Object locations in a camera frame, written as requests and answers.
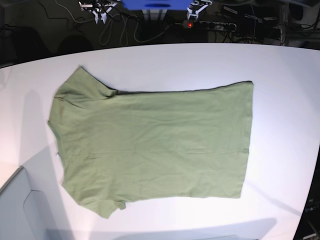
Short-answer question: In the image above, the grey cable on floor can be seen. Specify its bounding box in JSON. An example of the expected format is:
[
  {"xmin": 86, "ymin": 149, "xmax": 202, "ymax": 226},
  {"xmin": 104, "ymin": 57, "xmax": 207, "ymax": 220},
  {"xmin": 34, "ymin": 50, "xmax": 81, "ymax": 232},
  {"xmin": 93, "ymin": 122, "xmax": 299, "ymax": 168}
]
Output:
[{"xmin": 54, "ymin": 0, "xmax": 173, "ymax": 46}]

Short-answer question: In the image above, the black power strip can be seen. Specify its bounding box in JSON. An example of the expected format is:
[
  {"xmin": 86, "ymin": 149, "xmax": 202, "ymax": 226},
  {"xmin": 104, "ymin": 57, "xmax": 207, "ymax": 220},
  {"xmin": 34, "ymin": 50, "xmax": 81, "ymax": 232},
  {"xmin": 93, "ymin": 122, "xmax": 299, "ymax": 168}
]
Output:
[{"xmin": 182, "ymin": 20, "xmax": 237, "ymax": 32}]

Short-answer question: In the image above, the blue box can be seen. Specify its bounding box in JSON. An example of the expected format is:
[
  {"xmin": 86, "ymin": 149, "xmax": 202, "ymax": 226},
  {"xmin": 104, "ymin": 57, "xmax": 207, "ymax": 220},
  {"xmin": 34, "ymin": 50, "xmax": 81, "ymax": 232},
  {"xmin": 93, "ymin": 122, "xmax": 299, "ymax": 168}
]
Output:
[{"xmin": 121, "ymin": 0, "xmax": 193, "ymax": 11}]

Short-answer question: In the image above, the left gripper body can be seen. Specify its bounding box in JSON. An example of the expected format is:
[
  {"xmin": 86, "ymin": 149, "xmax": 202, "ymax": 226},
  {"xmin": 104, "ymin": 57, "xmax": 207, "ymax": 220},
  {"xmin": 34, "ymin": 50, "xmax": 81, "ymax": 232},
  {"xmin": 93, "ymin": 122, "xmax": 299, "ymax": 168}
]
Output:
[{"xmin": 186, "ymin": 0, "xmax": 213, "ymax": 20}]

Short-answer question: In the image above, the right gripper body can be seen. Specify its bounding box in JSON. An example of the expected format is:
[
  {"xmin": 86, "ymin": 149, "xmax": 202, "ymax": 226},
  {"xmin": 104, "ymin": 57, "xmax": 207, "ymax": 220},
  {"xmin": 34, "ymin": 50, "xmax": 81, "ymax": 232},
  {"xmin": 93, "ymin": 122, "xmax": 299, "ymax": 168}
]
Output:
[{"xmin": 78, "ymin": 0, "xmax": 118, "ymax": 24}]

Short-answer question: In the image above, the green T-shirt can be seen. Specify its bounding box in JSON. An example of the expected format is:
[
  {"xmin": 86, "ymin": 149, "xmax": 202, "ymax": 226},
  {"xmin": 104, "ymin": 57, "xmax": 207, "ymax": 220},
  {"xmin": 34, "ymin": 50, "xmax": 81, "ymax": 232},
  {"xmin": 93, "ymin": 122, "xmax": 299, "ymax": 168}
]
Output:
[{"xmin": 48, "ymin": 67, "xmax": 254, "ymax": 218}]

